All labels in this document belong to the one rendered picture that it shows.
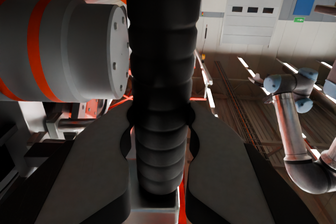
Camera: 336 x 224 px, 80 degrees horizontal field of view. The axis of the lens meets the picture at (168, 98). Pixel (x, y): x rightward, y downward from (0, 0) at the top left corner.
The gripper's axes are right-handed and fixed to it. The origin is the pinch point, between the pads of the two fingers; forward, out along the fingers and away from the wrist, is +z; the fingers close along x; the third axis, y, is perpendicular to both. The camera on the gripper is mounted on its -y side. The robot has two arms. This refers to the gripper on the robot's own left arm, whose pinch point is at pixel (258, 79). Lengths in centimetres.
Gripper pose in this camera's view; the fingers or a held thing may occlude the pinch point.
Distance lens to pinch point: 132.7
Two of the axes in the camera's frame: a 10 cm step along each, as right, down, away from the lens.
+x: -9.7, -0.5, -2.5
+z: -1.9, -4.9, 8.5
